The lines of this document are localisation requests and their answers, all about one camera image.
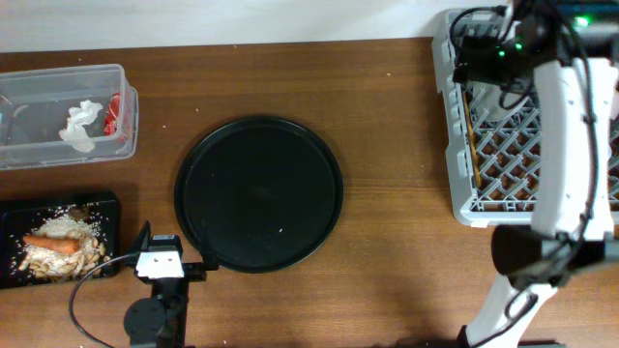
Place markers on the grey dishwasher rack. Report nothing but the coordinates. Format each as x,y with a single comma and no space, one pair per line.
508,151

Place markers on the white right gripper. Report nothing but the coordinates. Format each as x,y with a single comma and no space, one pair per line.
486,57

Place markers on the clear plastic bin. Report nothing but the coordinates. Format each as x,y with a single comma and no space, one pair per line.
35,106

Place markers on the wooden chopstick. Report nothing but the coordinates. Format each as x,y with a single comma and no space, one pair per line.
471,140

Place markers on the light grey plate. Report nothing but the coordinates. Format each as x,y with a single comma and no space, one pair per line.
495,105

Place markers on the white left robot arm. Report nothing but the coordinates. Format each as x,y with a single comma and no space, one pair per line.
160,319

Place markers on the red strawberry snack wrapper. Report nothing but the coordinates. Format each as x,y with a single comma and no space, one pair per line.
110,122

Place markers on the white tissue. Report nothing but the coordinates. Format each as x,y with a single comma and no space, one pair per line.
74,133

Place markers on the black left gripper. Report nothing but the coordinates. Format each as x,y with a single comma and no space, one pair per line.
208,253

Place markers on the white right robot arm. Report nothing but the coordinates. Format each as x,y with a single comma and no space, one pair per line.
566,54

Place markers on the orange carrot piece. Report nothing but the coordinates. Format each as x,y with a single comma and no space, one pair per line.
65,246

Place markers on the pile of rice and seeds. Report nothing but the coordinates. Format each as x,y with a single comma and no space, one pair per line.
45,264

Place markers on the brown food scrap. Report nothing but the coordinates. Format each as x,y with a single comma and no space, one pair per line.
81,213

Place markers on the round black tray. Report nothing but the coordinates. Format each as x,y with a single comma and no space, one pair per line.
267,192

